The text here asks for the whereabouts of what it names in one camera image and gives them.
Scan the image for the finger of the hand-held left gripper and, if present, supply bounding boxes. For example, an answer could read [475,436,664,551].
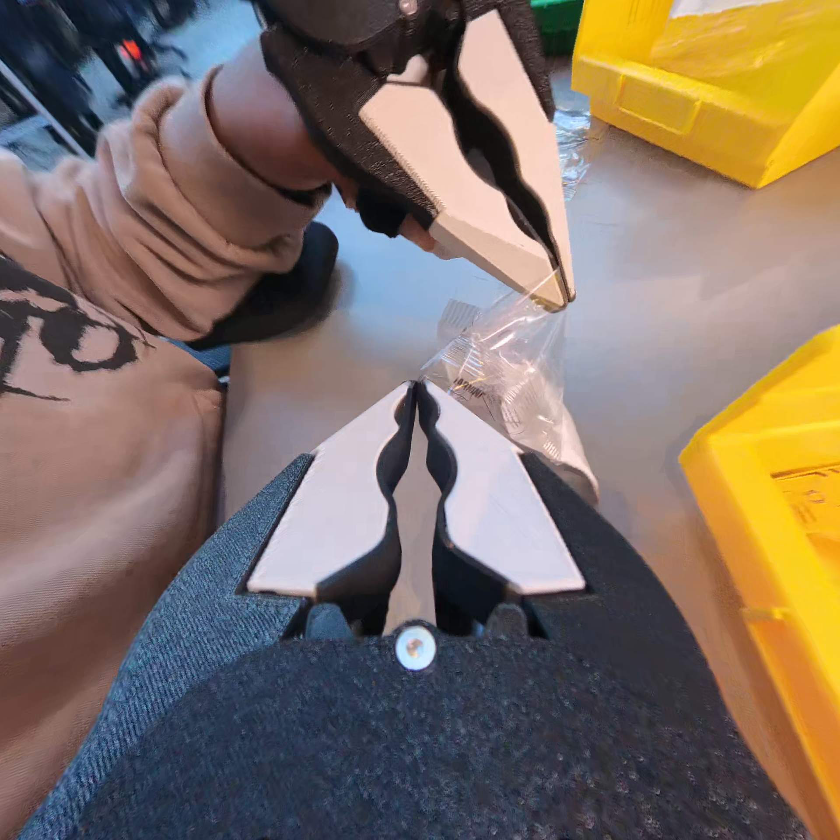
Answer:
[357,90,569,312]
[447,11,577,307]

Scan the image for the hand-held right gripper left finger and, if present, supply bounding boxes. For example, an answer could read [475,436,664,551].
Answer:
[246,381,416,609]

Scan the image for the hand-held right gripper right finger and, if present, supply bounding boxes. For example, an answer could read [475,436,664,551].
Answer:
[416,381,588,609]

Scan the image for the small clear bag white label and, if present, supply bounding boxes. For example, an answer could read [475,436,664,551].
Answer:
[418,292,602,509]

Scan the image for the yellow storage bin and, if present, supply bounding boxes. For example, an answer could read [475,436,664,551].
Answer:
[571,0,840,189]

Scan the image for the person's left forearm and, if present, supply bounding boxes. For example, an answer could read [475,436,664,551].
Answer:
[99,73,329,345]

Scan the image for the grey desk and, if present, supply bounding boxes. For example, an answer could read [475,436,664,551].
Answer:
[217,53,840,840]

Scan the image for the person's left hand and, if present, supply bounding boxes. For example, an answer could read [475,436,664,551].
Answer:
[214,37,441,253]

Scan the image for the green storage bin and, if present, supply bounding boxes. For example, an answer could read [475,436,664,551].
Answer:
[529,0,585,56]

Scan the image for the yellow bin with bricks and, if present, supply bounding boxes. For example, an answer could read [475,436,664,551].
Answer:
[679,325,840,840]

